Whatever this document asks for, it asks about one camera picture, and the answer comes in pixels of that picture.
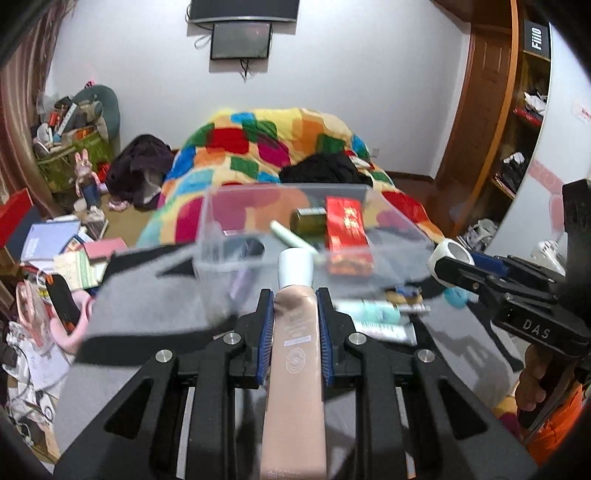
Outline black cylinder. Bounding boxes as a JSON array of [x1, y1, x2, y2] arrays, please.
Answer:
[[240, 237, 266, 259]]

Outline purple tube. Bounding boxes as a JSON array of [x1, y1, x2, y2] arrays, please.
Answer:
[[229, 268, 254, 301]]

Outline red carton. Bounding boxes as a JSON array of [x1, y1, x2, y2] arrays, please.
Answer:
[[324, 196, 375, 278]]

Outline black sign box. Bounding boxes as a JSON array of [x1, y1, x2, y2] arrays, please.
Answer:
[[524, 18, 551, 63]]

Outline wooden door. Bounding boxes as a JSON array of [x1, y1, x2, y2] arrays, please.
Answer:
[[434, 23, 513, 232]]

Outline pale blue notebook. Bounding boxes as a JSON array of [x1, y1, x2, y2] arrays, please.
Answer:
[[21, 220, 81, 264]]

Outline black and orange tool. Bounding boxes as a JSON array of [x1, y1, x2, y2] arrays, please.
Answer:
[[46, 274, 81, 333]]

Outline small black monitor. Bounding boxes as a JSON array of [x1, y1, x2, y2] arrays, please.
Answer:
[[210, 21, 273, 62]]

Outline teal round object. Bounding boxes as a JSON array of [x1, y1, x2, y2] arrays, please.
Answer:
[[445, 288, 478, 308]]

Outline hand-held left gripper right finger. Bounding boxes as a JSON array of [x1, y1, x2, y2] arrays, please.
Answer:
[[316, 287, 539, 480]]

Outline beige cosmetic tube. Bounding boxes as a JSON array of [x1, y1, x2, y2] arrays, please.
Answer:
[[259, 248, 328, 480]]

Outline person's right hand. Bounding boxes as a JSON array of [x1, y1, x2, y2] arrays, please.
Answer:
[[514, 344, 555, 428]]

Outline grey and black mat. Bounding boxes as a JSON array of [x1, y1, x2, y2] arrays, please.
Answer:
[[53, 244, 525, 462]]

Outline pink book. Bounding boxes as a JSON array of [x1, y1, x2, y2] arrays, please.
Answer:
[[83, 237, 127, 264]]

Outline white tube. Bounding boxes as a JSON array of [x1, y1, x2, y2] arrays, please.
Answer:
[[353, 320, 416, 346]]

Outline white wardrobe door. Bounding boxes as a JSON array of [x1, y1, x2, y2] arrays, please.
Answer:
[[485, 28, 591, 278]]

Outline black television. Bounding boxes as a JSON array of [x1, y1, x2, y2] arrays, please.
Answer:
[[189, 0, 301, 24]]

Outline white tape roll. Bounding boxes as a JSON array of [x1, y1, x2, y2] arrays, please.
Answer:
[[427, 239, 475, 278]]

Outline green bag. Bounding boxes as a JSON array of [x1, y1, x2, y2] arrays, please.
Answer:
[[34, 129, 114, 192]]

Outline white sneakers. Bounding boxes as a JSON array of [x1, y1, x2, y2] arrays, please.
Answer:
[[468, 219, 500, 251]]

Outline wooden shelf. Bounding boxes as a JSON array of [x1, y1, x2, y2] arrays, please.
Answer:
[[489, 9, 555, 199]]

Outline red storage box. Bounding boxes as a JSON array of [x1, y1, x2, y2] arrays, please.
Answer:
[[0, 187, 35, 245]]

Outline pale green stick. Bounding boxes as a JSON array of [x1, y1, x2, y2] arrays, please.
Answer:
[[270, 220, 319, 257]]

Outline pink rabbit toy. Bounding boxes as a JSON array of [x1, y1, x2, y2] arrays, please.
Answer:
[[74, 150, 102, 208]]

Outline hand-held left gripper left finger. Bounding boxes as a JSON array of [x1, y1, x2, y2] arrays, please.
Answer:
[[53, 288, 278, 480]]

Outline dark purple clothing pile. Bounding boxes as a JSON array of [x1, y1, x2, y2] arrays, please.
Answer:
[[105, 134, 174, 210]]

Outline clear plastic box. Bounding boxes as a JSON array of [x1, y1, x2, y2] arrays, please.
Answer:
[[193, 182, 437, 319]]

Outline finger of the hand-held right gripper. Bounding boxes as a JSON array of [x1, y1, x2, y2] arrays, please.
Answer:
[[434, 256, 509, 306], [471, 251, 564, 287]]

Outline pink ring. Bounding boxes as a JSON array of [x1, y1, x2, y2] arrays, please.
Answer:
[[48, 291, 95, 352]]

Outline black clothing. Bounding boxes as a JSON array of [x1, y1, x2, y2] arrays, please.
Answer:
[[279, 152, 375, 188]]

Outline teal tube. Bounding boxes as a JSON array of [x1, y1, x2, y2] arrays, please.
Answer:
[[335, 299, 402, 324]]

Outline colourful patchwork blanket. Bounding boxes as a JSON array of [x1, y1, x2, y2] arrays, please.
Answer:
[[136, 107, 446, 259]]

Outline dark green jar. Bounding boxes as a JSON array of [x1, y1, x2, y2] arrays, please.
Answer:
[[290, 208, 328, 237]]

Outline striped curtain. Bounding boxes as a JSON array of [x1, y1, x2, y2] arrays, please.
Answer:
[[0, 0, 77, 199]]

